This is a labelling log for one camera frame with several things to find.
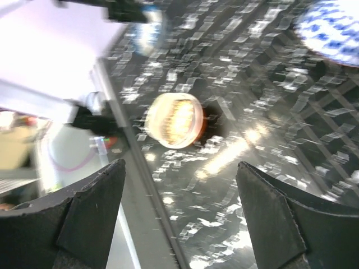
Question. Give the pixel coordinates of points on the green patterned bowl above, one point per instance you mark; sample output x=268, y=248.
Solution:
x=175, y=120

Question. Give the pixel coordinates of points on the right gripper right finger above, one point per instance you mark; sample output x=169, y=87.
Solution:
x=291, y=228

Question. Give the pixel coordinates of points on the blue floral white bowl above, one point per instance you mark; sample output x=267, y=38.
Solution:
x=149, y=36

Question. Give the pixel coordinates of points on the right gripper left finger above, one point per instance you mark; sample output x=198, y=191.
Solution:
x=69, y=228

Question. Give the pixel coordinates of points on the wire dish rack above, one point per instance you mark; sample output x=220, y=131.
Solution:
x=306, y=111

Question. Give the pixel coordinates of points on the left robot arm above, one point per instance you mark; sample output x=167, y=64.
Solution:
x=117, y=10

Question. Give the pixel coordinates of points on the blue zigzag pattern bowl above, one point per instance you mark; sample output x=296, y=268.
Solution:
x=330, y=29

